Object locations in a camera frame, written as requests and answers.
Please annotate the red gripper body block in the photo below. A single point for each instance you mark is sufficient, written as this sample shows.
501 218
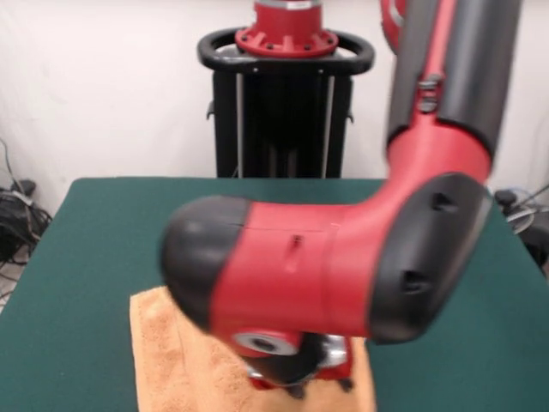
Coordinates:
339 369

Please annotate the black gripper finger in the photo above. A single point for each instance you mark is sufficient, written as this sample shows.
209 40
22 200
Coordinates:
298 390
346 385

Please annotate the tan terry towel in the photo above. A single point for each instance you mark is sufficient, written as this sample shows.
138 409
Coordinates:
171 352

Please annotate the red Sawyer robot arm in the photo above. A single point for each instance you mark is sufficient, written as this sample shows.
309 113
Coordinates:
321 266

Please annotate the grey chair base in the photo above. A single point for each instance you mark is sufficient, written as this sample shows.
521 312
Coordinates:
521 219

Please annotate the dark green table cloth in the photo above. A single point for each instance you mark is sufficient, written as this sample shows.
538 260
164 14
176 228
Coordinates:
86 236

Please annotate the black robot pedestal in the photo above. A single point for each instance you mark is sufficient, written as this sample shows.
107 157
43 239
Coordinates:
279 129

